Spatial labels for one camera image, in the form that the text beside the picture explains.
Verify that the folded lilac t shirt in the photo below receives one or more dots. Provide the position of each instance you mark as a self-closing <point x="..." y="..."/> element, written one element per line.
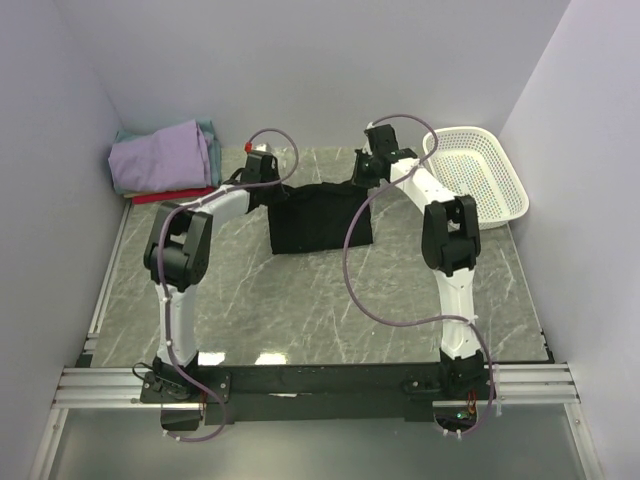
<point x="160" y="160"/>

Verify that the white perforated plastic basket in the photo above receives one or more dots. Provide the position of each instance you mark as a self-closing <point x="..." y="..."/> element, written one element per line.
<point x="471" y="161"/>

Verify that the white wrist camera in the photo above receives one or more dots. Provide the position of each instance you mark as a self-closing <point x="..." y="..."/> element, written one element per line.
<point x="264" y="147"/>
<point x="367" y="148"/>

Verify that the black floral print t shirt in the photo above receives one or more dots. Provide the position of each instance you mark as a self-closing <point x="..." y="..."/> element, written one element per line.
<point x="317" y="217"/>

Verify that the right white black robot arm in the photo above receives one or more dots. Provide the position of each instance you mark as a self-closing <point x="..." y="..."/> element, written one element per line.
<point x="450" y="246"/>

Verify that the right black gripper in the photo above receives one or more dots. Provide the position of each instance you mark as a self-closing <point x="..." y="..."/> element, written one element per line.
<point x="362" y="173"/>

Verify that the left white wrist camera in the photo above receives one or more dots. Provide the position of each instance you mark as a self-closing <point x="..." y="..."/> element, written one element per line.
<point x="264" y="147"/>

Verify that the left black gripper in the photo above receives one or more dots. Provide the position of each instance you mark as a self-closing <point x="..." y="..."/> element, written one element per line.
<point x="273" y="193"/>

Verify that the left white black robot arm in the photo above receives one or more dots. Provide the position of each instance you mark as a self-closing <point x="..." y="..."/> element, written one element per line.
<point x="177" y="258"/>

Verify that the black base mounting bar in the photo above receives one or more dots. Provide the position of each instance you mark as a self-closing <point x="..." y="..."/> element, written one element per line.
<point x="232" y="394"/>

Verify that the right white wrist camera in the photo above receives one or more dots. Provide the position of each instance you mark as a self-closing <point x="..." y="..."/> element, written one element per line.
<point x="367" y="148"/>

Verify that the folded red t shirt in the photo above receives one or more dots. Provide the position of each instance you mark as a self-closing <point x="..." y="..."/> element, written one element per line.
<point x="172" y="195"/>

